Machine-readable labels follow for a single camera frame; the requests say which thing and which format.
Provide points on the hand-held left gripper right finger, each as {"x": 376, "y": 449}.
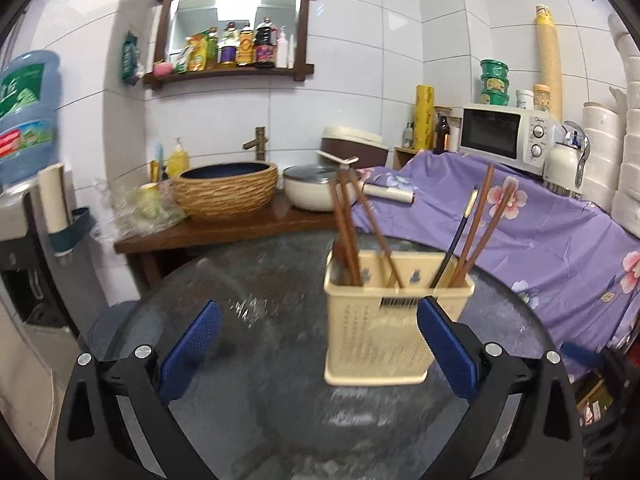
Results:
{"x": 445, "y": 355}

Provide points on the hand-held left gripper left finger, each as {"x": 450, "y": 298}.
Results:
{"x": 192, "y": 350}

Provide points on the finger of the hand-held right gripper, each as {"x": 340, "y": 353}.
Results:
{"x": 580, "y": 352}

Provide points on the cream plastic utensil holder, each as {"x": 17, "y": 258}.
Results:
{"x": 380, "y": 330}

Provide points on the black chopstick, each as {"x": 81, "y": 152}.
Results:
{"x": 452, "y": 242}

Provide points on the printed cardboard box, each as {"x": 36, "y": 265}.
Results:
{"x": 597, "y": 400}

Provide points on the grey round stool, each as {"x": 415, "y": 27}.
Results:
{"x": 107, "y": 325}

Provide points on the purple floral cloth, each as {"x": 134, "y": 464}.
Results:
{"x": 550, "y": 240}

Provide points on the wooden counter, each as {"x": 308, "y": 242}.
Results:
{"x": 225, "y": 232}

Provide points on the clear plastic bag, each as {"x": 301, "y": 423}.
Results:
{"x": 120, "y": 210}

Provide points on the woven pattern basin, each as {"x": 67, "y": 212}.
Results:
{"x": 225, "y": 195}

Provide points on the teal cup holder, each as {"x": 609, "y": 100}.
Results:
{"x": 75, "y": 232}

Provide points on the white kettle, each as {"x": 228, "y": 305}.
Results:
{"x": 560, "y": 170}

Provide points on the yellow soap dispenser bottle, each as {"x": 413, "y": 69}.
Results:
{"x": 178, "y": 162}

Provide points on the blue toothbrush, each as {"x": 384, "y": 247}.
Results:
{"x": 159, "y": 160}

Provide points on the stacks of white paper bowls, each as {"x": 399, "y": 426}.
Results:
{"x": 602, "y": 160}

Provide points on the cream pan with lid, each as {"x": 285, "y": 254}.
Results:
{"x": 310, "y": 190}

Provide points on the water dispenser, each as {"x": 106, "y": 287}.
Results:
{"x": 20, "y": 250}

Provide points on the small wooden crate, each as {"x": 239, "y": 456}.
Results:
{"x": 406, "y": 159}

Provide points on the white paper cup stack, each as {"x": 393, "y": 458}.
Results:
{"x": 54, "y": 195}

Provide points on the bronze faucet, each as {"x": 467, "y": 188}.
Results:
{"x": 260, "y": 145}

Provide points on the brown glass bottle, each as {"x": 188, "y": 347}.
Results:
{"x": 441, "y": 137}

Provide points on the small clear bottle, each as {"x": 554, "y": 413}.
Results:
{"x": 408, "y": 136}

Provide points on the brown and white rice cooker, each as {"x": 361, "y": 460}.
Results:
{"x": 360, "y": 147}

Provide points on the white microwave oven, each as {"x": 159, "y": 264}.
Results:
{"x": 492, "y": 132}

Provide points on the yellow wrap roll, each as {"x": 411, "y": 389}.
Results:
{"x": 424, "y": 120}

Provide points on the white jar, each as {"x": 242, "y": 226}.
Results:
{"x": 525, "y": 100}

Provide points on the wooden framed mirror shelf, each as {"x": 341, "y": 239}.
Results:
{"x": 230, "y": 76}

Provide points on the pink dish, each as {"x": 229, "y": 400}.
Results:
{"x": 162, "y": 69}

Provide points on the blue water jug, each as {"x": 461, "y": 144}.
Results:
{"x": 25, "y": 115}

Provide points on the tall yellow paper cup stack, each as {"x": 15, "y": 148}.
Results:
{"x": 549, "y": 65}

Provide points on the green yellow oil bottle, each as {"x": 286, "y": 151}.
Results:
{"x": 211, "y": 52}

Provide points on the green hanging packet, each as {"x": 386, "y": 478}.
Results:
{"x": 130, "y": 57}

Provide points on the purple label bottle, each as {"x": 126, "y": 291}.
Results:
{"x": 228, "y": 50}

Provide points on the yellow label bottle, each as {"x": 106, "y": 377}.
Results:
{"x": 245, "y": 50}

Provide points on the dark soy sauce bottle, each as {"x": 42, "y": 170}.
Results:
{"x": 265, "y": 47}

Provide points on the white squeeze bottle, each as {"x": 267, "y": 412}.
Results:
{"x": 282, "y": 50}
{"x": 292, "y": 55}

